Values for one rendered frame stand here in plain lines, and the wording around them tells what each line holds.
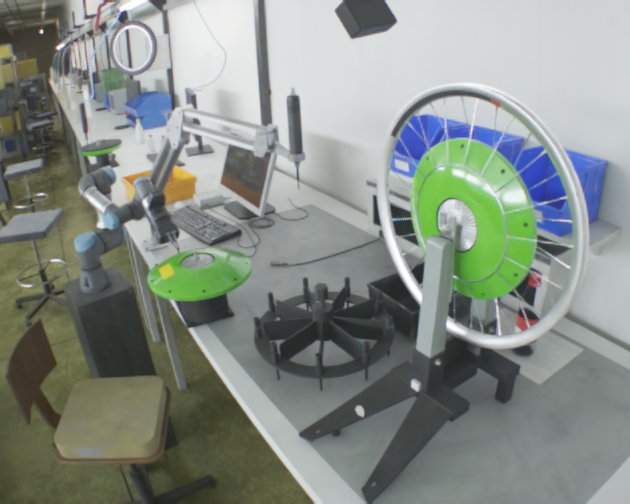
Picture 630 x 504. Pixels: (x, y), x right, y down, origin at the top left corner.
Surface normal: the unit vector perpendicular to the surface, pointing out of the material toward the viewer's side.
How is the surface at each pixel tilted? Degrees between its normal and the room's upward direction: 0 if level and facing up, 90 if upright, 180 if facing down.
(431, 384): 90
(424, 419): 18
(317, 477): 0
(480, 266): 97
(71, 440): 0
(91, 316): 90
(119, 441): 0
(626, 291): 90
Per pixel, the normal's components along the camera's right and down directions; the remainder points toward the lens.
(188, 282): -0.05, -0.71
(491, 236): -0.70, 0.31
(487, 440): -0.05, -0.91
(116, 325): 0.66, 0.27
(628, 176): -0.85, 0.25
